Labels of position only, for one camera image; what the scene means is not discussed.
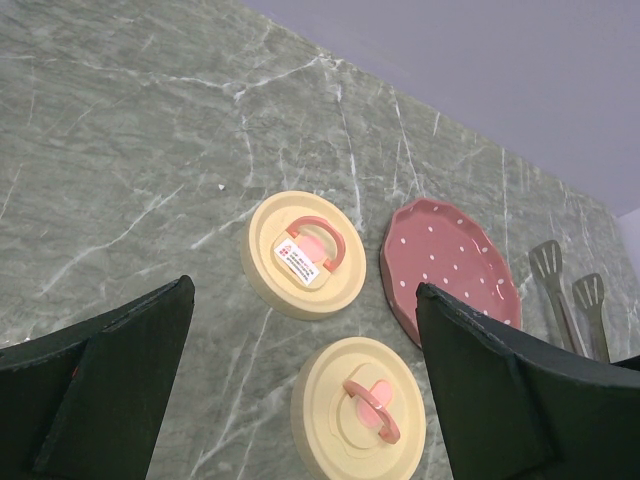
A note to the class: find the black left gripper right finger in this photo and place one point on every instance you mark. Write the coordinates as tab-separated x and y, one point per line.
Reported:
511	406

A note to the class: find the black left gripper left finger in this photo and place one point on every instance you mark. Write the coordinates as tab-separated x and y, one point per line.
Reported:
88	401

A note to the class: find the steel food tongs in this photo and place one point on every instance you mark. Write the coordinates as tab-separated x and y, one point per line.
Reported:
546	264

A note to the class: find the cream lid pink handle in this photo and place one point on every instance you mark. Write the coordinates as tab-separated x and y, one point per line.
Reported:
358	413

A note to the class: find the cream lid with label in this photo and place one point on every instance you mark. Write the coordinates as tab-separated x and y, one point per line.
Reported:
302	256

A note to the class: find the pink dotted plate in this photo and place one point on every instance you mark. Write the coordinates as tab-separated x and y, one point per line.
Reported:
429	241

